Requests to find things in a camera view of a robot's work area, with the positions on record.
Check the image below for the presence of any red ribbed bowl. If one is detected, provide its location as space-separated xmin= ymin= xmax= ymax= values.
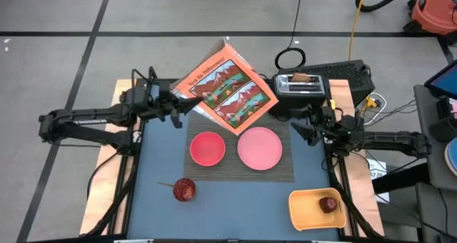
xmin=189 ymin=131 xmax=226 ymax=167

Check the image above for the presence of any pink round plate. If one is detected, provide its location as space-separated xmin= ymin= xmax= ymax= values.
xmin=237 ymin=127 xmax=283 ymax=172

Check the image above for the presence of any white paper sheet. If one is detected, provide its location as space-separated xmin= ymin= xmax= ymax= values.
xmin=366 ymin=158 xmax=391 ymax=204

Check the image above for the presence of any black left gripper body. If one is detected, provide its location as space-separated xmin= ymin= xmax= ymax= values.
xmin=141 ymin=80 xmax=181 ymax=124

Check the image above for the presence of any black table frame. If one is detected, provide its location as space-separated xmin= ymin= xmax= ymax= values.
xmin=82 ymin=66 xmax=386 ymax=243

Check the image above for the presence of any tablet with blue screen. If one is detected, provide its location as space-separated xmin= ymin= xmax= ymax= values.
xmin=423 ymin=59 xmax=457 ymax=101

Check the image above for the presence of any grey side cart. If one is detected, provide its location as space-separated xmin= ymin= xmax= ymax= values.
xmin=413 ymin=84 xmax=457 ymax=243

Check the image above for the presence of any grey woven placemat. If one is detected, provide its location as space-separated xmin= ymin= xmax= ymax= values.
xmin=183 ymin=110 xmax=296 ymax=183

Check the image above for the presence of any light wooden board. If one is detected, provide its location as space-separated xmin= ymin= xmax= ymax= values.
xmin=79 ymin=79 xmax=144 ymax=236
xmin=327 ymin=79 xmax=386 ymax=237

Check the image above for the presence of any red faceted plastic cup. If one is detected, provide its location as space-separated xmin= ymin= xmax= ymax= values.
xmin=173 ymin=177 xmax=197 ymax=203

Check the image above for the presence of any yellow plastic bin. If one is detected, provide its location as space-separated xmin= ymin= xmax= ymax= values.
xmin=288 ymin=187 xmax=348 ymax=232

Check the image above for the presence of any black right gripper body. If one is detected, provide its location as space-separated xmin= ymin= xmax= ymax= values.
xmin=313 ymin=109 xmax=363 ymax=154

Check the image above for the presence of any orange cereal box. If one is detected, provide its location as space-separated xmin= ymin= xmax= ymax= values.
xmin=171 ymin=39 xmax=280 ymax=137

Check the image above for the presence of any yellow extension cable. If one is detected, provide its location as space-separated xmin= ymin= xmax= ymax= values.
xmin=348 ymin=0 xmax=370 ymax=62

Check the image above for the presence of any dark red apple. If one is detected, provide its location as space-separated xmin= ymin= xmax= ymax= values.
xmin=318 ymin=196 xmax=338 ymax=214

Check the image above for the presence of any black computer case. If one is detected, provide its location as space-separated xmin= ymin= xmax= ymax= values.
xmin=285 ymin=59 xmax=376 ymax=109

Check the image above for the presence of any brown toast slice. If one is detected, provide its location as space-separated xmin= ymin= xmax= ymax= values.
xmin=289 ymin=72 xmax=312 ymax=84

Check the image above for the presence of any black and chrome toaster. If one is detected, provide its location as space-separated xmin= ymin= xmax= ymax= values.
xmin=271 ymin=72 xmax=330 ymax=119

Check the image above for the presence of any blue round disc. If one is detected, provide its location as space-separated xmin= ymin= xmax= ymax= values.
xmin=443 ymin=137 xmax=457 ymax=178

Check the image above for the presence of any black coiled floor cable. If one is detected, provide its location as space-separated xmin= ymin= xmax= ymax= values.
xmin=273 ymin=0 xmax=307 ymax=71

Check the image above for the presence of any orange shop vacuum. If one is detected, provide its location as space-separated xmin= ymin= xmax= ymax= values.
xmin=403 ymin=0 xmax=457 ymax=46

